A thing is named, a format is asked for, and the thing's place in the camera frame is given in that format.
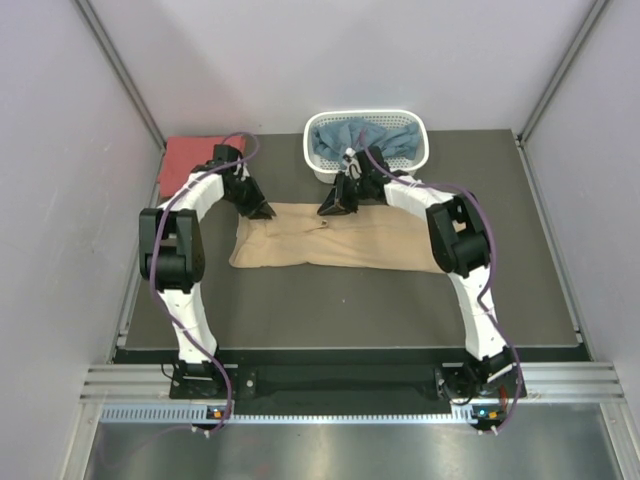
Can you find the folded red t shirt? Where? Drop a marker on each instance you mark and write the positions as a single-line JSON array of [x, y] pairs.
[[183, 154]]

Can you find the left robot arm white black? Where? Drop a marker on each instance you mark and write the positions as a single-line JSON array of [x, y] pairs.
[[172, 261]]

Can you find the right aluminium corner post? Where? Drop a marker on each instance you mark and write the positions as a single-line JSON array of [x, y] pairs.
[[570, 55]]

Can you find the crumpled blue t shirt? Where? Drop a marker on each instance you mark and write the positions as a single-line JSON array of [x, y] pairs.
[[331, 141]]

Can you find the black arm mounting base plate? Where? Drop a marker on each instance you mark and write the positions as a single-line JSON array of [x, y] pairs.
[[354, 381]]

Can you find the white slotted cable duct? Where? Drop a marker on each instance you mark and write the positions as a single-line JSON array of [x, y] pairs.
[[207, 415]]

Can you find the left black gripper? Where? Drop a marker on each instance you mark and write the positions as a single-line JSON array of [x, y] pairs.
[[257, 207]]

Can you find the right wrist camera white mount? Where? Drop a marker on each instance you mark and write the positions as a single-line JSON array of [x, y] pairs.
[[353, 170]]

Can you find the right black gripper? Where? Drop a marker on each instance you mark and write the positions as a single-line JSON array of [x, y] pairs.
[[337, 195]]

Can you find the aluminium corner post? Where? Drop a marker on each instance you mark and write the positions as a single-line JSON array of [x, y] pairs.
[[91, 19], [570, 55]]

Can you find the white perforated plastic basket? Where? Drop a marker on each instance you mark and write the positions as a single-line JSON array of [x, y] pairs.
[[325, 170]]

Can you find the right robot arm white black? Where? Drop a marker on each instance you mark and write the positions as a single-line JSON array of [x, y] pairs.
[[462, 245]]

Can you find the beige t shirt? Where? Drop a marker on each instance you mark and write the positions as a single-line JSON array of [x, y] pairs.
[[377, 236]]

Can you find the left aluminium corner post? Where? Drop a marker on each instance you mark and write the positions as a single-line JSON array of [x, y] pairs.
[[91, 19]]

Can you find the aluminium front frame rail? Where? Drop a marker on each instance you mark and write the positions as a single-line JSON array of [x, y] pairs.
[[545, 382]]

